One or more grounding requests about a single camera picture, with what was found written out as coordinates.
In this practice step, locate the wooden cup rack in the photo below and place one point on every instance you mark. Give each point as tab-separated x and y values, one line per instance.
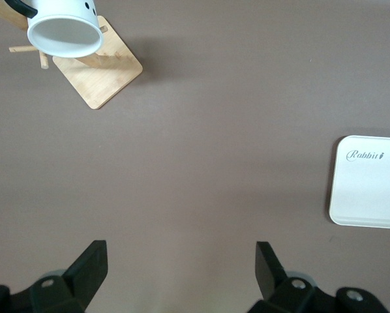
100	84

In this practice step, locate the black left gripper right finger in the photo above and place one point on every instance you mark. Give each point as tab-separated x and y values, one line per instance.
268	270

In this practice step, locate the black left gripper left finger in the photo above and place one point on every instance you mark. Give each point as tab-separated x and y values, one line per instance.
84	270

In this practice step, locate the cream plastic tray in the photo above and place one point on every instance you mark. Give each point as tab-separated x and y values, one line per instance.
368	189

